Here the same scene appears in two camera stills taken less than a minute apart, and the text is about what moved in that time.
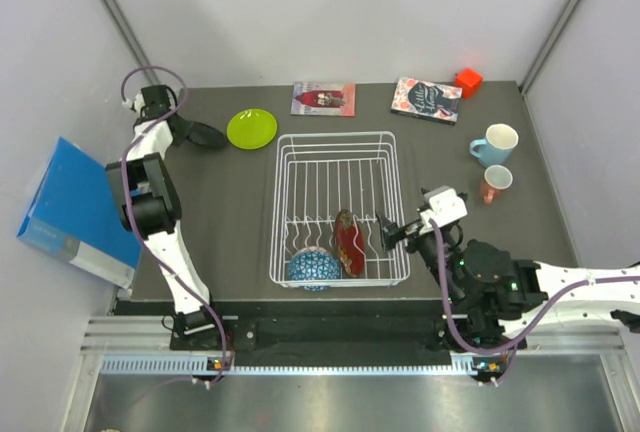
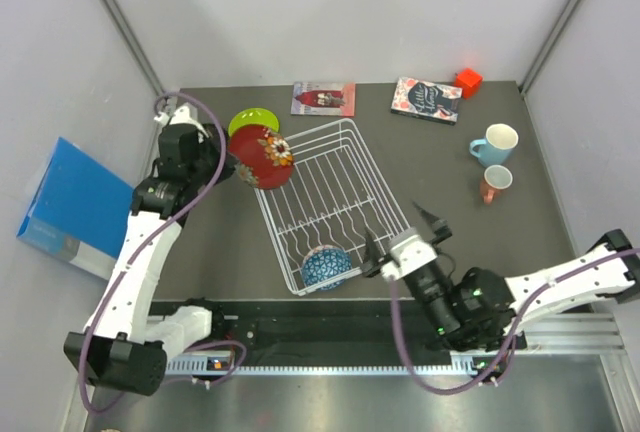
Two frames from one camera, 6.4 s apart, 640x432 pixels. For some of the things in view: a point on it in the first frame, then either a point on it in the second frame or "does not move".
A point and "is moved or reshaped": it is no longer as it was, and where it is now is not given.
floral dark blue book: (427, 100) does not move
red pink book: (323, 99) does not move
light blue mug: (495, 149) does not move
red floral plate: (345, 230) to (264, 158)
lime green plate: (252, 129) does not move
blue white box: (73, 215) does not move
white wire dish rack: (328, 188) is moved or reshaped
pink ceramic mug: (495, 179) does not move
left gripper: (184, 130) to (229, 165)
